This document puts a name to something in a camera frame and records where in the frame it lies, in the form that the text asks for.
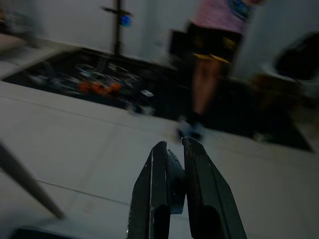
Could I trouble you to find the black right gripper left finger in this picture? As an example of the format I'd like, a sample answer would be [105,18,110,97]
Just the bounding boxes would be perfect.
[128,140,171,239]

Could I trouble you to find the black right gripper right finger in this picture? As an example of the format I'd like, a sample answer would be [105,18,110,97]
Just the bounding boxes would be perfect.
[182,137,248,239]

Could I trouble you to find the white bin with black bag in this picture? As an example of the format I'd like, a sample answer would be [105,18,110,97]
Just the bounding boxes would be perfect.
[261,31,319,98]

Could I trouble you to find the black floor mat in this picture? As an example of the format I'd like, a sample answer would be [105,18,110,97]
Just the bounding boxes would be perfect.
[1,48,314,151]

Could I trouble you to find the orange items on mat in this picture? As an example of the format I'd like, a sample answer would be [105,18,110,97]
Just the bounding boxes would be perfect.
[76,81,122,96]

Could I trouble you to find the grey slanted furniture leg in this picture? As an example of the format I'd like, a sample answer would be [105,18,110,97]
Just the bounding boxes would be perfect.
[0,142,66,220]

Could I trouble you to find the black box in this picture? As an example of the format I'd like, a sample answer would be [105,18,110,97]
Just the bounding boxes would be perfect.
[169,29,193,56]

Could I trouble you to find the person in pink shirt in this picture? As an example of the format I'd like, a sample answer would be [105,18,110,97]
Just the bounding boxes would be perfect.
[177,0,253,143]

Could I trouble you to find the black upright stand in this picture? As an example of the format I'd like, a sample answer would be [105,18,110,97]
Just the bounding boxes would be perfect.
[100,0,135,57]

